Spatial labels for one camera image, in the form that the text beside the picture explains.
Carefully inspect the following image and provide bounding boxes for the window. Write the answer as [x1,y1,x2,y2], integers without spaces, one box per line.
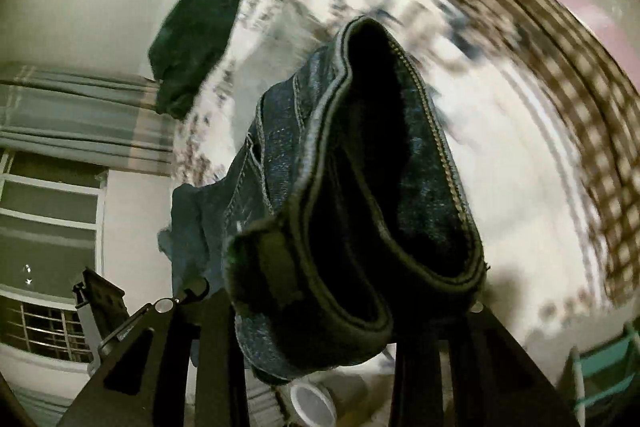
[0,149,109,364]

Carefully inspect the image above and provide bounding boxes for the white trash bin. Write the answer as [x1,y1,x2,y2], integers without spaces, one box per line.
[289,379,351,427]

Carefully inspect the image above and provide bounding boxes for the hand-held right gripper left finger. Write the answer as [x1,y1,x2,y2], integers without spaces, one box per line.
[55,278,249,427]

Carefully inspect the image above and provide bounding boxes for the bed with floral sheet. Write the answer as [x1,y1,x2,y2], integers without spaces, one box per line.
[170,0,640,350]

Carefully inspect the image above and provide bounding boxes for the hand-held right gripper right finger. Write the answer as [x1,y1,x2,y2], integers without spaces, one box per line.
[389,301,581,427]

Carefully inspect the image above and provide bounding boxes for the dark green blanket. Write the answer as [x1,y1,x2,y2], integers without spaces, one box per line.
[147,0,251,120]

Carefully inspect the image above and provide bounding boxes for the teal metal rack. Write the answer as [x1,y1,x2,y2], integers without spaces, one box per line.
[565,322,640,414]

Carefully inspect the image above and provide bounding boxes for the blue denim pants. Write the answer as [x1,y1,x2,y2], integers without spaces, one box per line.
[220,16,490,383]

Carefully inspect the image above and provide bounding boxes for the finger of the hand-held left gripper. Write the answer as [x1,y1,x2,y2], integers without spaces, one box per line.
[72,268,127,362]

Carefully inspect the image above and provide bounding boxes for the grey striped curtain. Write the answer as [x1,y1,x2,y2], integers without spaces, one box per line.
[0,63,177,178]

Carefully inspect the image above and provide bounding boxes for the teal folded garment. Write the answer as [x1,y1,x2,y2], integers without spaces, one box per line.
[157,182,237,299]

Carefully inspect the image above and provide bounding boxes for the brown checkered sheet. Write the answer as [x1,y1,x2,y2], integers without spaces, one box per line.
[350,0,640,304]

